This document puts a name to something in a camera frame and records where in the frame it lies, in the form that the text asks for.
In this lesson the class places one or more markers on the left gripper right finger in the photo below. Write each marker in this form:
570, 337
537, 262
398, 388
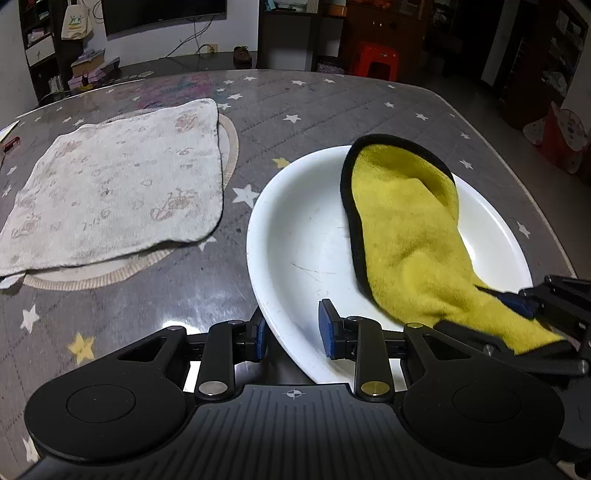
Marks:
361, 340

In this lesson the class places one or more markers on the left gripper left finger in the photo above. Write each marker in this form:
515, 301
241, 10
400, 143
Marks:
221, 348

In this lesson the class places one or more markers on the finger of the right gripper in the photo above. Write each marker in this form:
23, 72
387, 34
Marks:
562, 302
558, 358

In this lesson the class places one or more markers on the white ceramic bowl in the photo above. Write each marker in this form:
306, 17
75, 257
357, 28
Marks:
298, 252

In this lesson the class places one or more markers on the yellow grey microfiber cloth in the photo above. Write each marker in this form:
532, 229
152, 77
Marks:
409, 258

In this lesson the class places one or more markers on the red white bag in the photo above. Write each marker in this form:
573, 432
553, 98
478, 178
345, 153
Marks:
560, 137

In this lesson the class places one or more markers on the round beige placemat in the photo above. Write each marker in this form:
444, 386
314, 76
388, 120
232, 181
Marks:
119, 269

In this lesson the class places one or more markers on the white patterned towel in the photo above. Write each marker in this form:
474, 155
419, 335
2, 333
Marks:
116, 188

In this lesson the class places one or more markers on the low black tv bench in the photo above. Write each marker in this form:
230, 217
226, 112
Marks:
170, 66

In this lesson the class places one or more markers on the red plastic stool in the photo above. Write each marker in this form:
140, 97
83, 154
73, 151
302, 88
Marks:
374, 60

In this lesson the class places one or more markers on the red pen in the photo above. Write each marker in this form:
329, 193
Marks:
12, 143

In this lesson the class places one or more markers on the glass door cabinet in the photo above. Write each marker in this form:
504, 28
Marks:
288, 31

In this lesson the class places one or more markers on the stack of boxes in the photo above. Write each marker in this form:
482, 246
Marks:
91, 68

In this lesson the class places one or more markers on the white paper sheet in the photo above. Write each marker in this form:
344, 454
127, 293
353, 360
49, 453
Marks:
7, 130

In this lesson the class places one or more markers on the black flat television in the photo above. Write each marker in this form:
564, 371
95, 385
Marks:
121, 16

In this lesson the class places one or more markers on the canvas tote bag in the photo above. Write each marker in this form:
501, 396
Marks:
76, 23

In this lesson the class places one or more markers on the black wall bookshelf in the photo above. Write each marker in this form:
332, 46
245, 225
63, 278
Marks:
41, 25

